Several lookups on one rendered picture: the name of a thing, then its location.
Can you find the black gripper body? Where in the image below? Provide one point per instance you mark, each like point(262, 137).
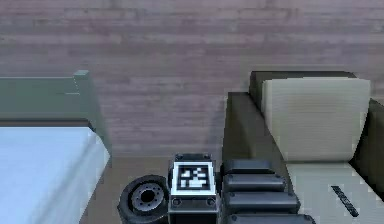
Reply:
point(145, 199)

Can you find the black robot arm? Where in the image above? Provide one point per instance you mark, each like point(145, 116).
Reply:
point(233, 196)

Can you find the bed with pale blue sheet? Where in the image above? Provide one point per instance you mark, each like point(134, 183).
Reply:
point(43, 166)

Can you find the dark armchair with cream cushions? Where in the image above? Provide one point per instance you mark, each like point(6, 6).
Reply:
point(313, 123)

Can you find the black remote control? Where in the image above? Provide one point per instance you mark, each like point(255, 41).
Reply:
point(344, 200)

